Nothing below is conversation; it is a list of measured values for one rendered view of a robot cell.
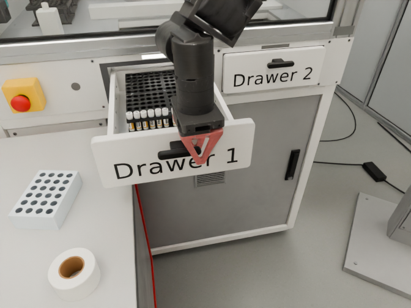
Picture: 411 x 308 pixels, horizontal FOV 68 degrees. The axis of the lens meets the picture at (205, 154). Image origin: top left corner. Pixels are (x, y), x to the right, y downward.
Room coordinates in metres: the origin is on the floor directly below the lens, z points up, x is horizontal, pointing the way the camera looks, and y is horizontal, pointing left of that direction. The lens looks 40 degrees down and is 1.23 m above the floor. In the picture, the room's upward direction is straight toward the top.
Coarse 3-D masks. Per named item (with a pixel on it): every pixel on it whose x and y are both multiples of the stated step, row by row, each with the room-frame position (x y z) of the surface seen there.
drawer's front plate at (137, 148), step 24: (240, 120) 0.46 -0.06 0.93; (96, 144) 0.40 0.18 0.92; (120, 144) 0.41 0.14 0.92; (144, 144) 0.42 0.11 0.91; (168, 144) 0.42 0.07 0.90; (216, 144) 0.44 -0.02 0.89; (240, 144) 0.45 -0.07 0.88; (120, 168) 0.40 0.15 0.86; (144, 168) 0.41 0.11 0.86; (168, 168) 0.42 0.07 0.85; (192, 168) 0.43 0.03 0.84; (216, 168) 0.44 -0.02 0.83; (240, 168) 0.45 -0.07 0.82
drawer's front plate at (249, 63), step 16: (304, 48) 0.82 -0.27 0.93; (320, 48) 0.82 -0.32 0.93; (224, 64) 0.77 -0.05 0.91; (240, 64) 0.77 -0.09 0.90; (256, 64) 0.78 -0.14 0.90; (304, 64) 0.81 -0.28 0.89; (320, 64) 0.82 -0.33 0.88; (224, 80) 0.76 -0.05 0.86; (240, 80) 0.77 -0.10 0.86; (272, 80) 0.79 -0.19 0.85; (288, 80) 0.81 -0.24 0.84; (304, 80) 0.82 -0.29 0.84
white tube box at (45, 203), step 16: (48, 176) 0.46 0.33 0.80; (64, 176) 0.45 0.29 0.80; (32, 192) 0.41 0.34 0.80; (48, 192) 0.41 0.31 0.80; (64, 192) 0.41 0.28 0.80; (16, 208) 0.37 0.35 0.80; (32, 208) 0.37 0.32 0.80; (48, 208) 0.37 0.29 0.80; (64, 208) 0.38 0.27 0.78; (16, 224) 0.35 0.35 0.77; (32, 224) 0.35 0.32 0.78; (48, 224) 0.35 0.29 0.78
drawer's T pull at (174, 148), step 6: (174, 144) 0.41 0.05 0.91; (180, 144) 0.41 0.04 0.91; (168, 150) 0.40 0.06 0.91; (174, 150) 0.40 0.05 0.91; (180, 150) 0.40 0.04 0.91; (186, 150) 0.40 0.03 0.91; (198, 150) 0.40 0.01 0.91; (162, 156) 0.39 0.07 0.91; (168, 156) 0.39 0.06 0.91; (174, 156) 0.39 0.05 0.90; (180, 156) 0.39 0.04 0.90; (186, 156) 0.39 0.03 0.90
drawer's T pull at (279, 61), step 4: (272, 60) 0.79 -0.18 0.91; (276, 60) 0.78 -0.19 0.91; (280, 60) 0.78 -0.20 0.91; (268, 64) 0.76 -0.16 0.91; (272, 64) 0.75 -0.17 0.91; (276, 64) 0.76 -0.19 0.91; (280, 64) 0.76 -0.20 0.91; (284, 64) 0.76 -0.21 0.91; (288, 64) 0.76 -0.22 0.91; (292, 64) 0.77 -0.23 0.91
